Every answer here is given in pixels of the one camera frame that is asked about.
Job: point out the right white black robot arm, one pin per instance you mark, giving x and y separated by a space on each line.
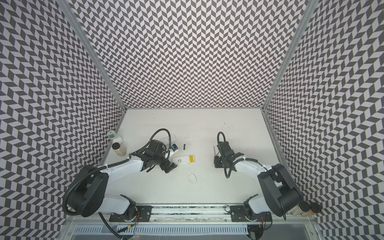
280 193

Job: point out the jar with black lid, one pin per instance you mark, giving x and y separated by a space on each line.
119 149

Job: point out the white slotted cable duct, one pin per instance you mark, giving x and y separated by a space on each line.
167 230

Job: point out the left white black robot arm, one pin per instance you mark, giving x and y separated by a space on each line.
86 195

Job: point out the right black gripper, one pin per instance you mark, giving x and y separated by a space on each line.
218 160

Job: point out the clear jar black lid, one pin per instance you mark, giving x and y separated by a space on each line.
301 208

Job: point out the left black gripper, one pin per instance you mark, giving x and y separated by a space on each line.
165 167

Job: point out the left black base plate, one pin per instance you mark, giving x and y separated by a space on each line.
141 213

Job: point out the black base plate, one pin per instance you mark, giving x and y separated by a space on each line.
141 213
237 213

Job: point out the aluminium mounting rail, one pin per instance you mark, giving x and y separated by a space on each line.
210 214

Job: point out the brown jar black lid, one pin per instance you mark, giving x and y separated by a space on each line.
315 208

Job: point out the white bottle green cap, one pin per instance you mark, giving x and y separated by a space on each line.
115 137

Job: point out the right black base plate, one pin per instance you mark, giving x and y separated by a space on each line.
237 213

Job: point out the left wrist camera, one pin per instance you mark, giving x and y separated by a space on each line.
174 149

